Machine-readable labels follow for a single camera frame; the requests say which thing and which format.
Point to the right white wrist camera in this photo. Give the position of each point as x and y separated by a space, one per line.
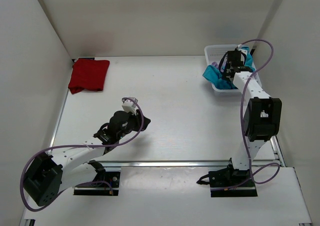
242 48

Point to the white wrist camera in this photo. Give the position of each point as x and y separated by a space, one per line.
129 105
242 48

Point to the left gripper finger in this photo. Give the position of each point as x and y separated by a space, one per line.
141 118
144 123

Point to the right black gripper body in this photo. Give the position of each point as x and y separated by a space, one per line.
233 55

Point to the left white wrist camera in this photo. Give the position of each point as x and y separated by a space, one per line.
129 105

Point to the red t-shirt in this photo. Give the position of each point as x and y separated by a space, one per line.
88 74

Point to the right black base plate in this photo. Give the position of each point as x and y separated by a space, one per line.
226 183

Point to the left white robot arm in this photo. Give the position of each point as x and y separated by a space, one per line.
49 175

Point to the teal t-shirt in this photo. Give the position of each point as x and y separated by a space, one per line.
213 75

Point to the aluminium front rail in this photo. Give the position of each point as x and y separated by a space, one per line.
165 163

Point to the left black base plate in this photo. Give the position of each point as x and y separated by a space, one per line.
105 184

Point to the white plastic basket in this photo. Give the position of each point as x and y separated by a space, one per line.
249 62

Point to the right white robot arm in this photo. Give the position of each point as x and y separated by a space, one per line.
260 116

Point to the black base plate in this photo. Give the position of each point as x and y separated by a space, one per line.
226 183
105 184

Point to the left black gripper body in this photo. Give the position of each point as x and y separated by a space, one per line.
138 119

